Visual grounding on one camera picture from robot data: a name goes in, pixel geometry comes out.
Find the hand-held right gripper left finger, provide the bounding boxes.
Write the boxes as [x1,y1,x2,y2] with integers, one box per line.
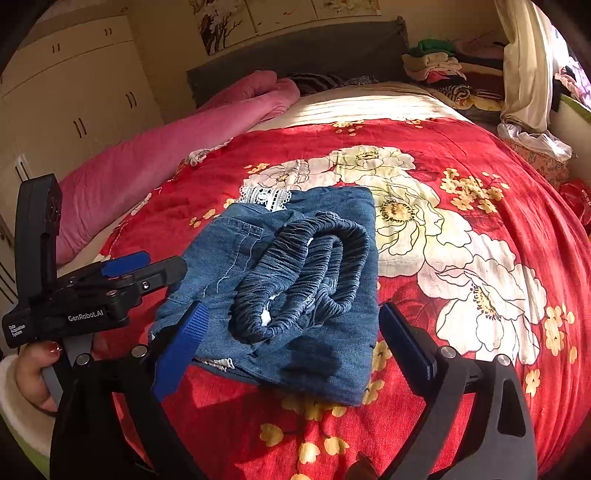
[50,300,211,480]

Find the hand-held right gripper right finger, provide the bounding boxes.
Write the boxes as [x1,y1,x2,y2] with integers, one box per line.
[379,302,540,480]

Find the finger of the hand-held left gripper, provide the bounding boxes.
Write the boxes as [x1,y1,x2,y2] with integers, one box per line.
[69,250,151,284]
[117,257,188,301]

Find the blue denim pants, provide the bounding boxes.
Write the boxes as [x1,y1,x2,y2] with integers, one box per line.
[148,185,382,408]

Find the person's left forearm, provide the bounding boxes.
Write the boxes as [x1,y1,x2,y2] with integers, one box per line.
[0,355,56,467]

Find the person's left hand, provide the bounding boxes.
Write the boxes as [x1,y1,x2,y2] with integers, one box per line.
[14,342,63,414]

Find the red floral blanket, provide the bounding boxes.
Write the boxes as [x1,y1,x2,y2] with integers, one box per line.
[97,115,591,480]

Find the pink quilt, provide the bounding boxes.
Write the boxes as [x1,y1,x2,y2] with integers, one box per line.
[58,69,302,259]

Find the cream wardrobe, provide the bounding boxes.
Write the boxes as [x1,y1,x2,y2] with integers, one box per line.
[0,14,168,301]

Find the floral cloth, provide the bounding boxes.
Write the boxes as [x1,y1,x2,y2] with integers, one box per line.
[502,137,572,189]

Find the red bag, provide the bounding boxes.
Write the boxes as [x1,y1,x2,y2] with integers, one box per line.
[558,178,591,219]

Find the crumpled white cloth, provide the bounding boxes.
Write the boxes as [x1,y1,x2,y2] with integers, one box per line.
[498,121,574,162]

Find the cream bed sheet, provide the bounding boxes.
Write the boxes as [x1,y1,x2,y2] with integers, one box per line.
[249,80,465,136]

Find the striped pillow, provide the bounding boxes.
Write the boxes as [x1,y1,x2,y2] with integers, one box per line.
[288,71,346,96]

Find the grey headboard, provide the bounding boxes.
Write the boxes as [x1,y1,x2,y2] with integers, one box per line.
[186,16,410,110]

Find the pile of folded clothes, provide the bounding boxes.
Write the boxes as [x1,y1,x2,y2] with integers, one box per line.
[401,39,509,112]

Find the white hanging cloth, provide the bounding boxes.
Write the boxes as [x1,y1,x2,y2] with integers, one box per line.
[496,0,563,124]

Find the wall poster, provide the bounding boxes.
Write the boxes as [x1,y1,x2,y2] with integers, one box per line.
[190,0,258,57]
[311,0,382,22]
[246,0,320,36]

